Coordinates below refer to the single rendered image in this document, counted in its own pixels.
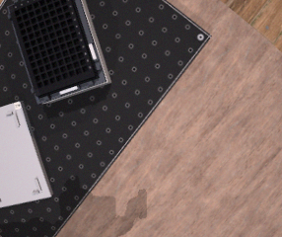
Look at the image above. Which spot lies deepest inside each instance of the white rectangular frame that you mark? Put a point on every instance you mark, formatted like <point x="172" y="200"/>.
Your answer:
<point x="22" y="174"/>

